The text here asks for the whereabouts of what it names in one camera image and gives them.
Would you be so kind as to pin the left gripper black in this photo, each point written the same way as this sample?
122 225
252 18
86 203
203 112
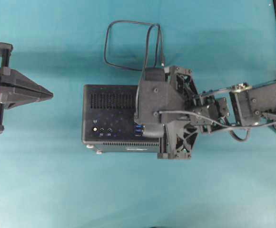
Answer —
13 78

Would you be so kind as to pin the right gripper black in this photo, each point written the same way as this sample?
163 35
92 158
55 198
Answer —
180 134

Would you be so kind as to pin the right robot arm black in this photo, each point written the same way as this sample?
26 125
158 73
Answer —
236 109

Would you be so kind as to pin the black mini PC box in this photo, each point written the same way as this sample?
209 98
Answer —
108 120

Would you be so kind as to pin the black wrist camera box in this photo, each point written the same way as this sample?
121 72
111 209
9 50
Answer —
153 104

